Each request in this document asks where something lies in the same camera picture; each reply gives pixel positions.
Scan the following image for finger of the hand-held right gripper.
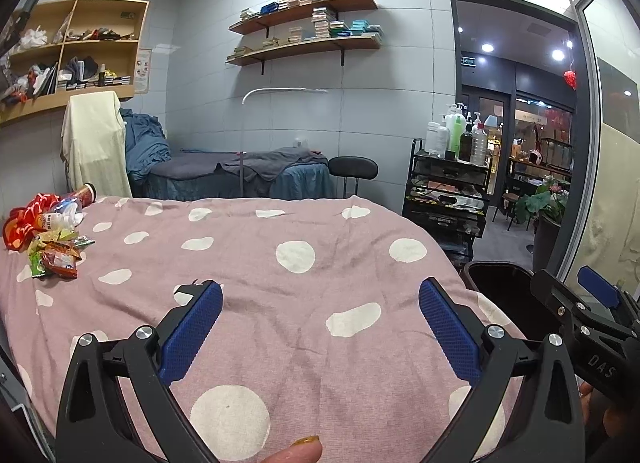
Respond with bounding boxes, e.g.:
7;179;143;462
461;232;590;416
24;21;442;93
531;268;593;329
577;265;640;329

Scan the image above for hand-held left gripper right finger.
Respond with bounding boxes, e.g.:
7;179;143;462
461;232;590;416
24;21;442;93
418;277;586;463

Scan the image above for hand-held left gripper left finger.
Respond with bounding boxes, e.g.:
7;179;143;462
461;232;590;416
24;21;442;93
56;279;223;463

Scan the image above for black trash bin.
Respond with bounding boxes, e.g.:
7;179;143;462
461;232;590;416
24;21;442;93
462;260;566;344

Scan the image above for person's right hand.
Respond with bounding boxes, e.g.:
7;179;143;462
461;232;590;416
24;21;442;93
577;378;640;463

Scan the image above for person's left hand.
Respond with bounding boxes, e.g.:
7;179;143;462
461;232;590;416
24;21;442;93
259;434;323;463

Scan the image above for potted plant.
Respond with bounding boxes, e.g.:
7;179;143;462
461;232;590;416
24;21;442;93
515;178;568;269

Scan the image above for black trolley cart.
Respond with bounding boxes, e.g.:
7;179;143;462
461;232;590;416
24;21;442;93
402;138;491;264

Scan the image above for red snack packet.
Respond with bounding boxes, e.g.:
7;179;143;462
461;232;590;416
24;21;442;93
40;250;81;279

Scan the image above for massage bed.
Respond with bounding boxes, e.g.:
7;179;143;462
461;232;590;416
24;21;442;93
127;145;337;201

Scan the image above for yellow green snack packet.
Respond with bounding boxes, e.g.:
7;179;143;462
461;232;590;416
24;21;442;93
37;228;96;254

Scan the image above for glass door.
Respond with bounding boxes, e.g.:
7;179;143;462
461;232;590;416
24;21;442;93
460;88;516;208

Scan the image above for clear liquid bottle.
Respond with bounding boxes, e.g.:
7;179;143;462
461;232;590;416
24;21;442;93
470;115;488;166

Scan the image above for red cylindrical can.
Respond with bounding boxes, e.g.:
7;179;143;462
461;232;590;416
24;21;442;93
65;183;97;206

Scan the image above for dark bottle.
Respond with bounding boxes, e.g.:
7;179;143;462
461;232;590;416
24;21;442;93
458;120;474;162

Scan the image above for clear plastic bottle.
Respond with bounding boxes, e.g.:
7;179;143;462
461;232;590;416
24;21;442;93
40;199;83;231

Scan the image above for grey blanket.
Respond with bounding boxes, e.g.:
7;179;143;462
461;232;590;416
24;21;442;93
222;147;328;181

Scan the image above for black stool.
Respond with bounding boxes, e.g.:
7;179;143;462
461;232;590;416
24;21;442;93
328;156;379;198

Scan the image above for white pump bottle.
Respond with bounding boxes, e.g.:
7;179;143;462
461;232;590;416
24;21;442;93
436;114;452;158

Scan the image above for green pump bottle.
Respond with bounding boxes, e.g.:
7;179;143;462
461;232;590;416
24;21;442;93
446;104;466;154

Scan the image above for blue bedding pile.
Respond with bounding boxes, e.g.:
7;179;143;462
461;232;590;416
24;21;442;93
120;108;172;181

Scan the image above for white curved floor lamp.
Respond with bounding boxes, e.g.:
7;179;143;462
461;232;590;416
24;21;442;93
241;87;328;198

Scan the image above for row of small boxes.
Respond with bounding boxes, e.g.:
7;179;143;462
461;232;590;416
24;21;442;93
57;75;132;91

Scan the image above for dark cloth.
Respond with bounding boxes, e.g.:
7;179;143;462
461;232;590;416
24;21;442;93
67;57;101;81

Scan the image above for white plastic bag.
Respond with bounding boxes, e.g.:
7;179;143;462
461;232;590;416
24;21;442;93
20;28;51;48

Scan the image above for wooden cubby shelf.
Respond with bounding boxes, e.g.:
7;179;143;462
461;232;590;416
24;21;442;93
0;0;150;126

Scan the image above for wall poster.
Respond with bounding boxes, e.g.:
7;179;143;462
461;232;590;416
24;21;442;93
136;48;151;92

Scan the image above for wooden wall shelf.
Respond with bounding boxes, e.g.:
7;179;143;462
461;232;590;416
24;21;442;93
229;0;379;36
226;33;383;74

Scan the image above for wooden wall shelves with books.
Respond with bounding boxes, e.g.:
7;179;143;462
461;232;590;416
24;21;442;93
227;8;385;61

